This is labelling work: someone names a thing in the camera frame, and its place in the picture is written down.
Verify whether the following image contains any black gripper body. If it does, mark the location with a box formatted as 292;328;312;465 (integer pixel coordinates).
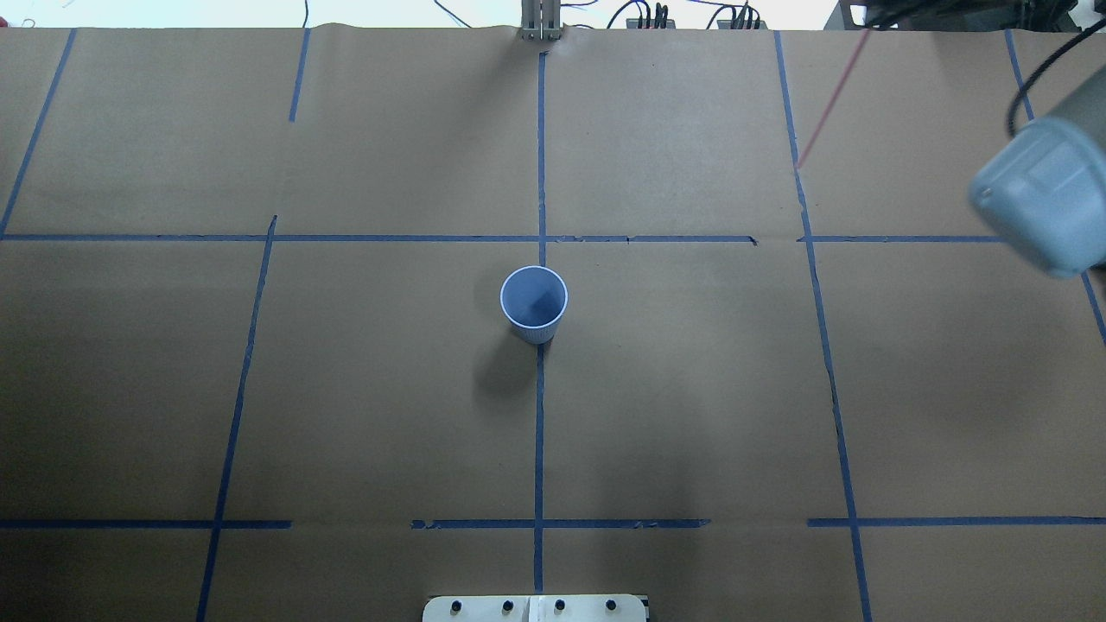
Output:
852;1;1039;31

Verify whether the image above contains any blue ribbed plastic cup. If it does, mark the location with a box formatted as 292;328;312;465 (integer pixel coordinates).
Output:
499;265;568;346

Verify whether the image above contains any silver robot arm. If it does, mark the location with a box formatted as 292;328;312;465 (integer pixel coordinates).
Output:
968;17;1105;278

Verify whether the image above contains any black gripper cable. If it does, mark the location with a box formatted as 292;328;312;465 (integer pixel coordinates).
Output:
1006;22;1106;139

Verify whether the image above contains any aluminium frame post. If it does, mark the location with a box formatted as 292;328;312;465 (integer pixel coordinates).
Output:
518;0;563;41

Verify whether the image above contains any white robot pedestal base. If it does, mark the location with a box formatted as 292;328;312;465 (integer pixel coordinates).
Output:
422;592;653;621

